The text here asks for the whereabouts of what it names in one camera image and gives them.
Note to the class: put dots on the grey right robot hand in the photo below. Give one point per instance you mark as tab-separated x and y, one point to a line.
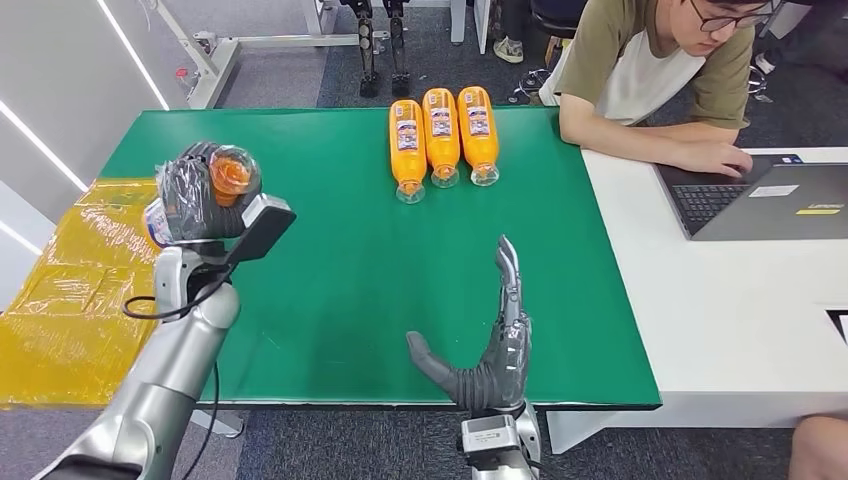
493	378

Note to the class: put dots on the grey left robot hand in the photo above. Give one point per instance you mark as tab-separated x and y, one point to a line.
192	202

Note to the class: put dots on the orange juice bottle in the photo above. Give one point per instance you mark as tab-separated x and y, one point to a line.
478	138
441	140
407	151
232	173

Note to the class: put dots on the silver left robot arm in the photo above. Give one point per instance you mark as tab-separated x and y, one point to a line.
172	358

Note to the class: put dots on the green table mat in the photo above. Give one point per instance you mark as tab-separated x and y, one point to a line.
344	278

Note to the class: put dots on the yellow plastic wrapped box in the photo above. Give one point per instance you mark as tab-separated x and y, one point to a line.
66	318

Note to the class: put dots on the black robot leg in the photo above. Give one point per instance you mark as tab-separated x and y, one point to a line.
365	46
398	46

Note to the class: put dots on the white desk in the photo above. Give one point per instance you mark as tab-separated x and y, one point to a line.
729	318

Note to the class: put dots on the chrome chair base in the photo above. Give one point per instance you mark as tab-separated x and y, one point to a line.
532	83

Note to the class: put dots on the person's shoe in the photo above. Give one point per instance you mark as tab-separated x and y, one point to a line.
508	51

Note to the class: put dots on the grey laptop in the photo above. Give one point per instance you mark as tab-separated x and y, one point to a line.
775	210

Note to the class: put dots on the person's leg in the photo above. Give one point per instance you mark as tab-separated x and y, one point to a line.
821	450

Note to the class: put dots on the person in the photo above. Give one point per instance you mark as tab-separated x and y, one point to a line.
629	66

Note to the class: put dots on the black flat object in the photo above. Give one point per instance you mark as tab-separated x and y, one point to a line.
841	324

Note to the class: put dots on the person's glasses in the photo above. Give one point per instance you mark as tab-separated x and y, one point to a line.
725	21

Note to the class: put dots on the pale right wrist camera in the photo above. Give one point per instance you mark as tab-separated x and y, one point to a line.
490	434

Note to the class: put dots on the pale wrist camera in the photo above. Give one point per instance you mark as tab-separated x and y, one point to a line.
490	434
254	210

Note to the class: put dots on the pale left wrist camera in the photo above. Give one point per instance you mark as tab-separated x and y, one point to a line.
254	210

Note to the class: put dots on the black left camera bracket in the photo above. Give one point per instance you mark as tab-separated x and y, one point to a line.
265	232

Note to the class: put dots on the white metal frame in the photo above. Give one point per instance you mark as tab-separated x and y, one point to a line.
217	61

